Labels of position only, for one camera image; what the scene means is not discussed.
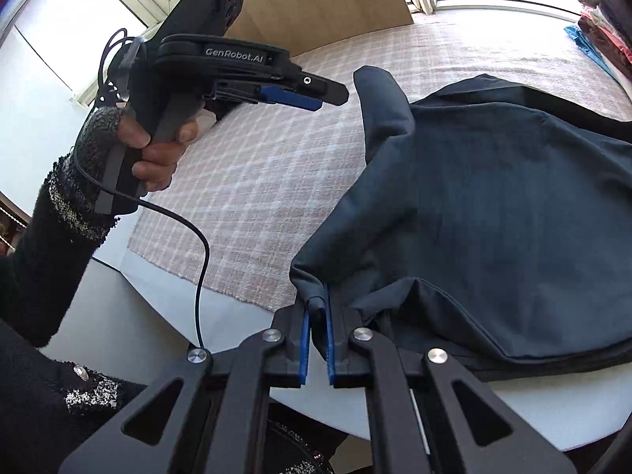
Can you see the person's left forearm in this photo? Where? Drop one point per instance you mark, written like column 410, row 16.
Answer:
column 39, row 266

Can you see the wooden headboard panel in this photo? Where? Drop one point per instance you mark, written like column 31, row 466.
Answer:
column 345, row 0

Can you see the light blue garment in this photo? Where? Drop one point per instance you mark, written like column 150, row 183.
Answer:
column 590, row 52

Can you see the pink plaid blanket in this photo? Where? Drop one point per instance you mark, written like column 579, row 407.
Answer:
column 256, row 182

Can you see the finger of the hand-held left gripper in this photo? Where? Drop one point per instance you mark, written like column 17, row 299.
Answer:
column 326, row 88
column 291, row 97

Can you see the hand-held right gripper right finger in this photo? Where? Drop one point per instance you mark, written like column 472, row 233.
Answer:
column 330, row 350

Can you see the pile of mixed clothes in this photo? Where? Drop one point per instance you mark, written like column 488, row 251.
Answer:
column 607, row 24

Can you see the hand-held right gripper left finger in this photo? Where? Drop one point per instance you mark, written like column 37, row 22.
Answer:
column 303, row 350

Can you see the navy blue garment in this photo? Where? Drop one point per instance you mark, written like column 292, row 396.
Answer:
column 469, row 207

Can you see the person's left hand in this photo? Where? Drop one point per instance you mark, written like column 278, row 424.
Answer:
column 158, row 163

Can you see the white mattress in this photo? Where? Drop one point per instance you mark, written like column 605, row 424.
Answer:
column 158, row 316

